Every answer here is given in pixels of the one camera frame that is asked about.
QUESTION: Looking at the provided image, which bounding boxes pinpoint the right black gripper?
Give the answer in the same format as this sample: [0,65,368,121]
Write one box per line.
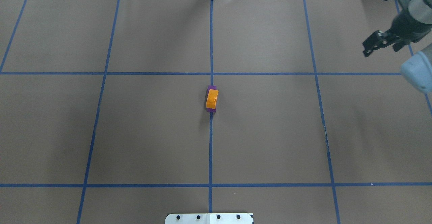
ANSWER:
[362,10,431,57]

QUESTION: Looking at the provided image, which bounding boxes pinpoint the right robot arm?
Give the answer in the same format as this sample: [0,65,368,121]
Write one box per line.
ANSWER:
[362,0,432,93]

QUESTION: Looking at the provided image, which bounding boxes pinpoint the white camera stand pole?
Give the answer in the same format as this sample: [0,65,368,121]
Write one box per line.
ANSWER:
[165,213,254,224]

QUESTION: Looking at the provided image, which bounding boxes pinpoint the purple trapezoid block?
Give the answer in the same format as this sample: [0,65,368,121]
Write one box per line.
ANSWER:
[206,85,217,113]

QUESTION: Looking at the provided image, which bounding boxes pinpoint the orange trapezoid block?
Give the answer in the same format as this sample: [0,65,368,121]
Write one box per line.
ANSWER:
[206,89,219,110]

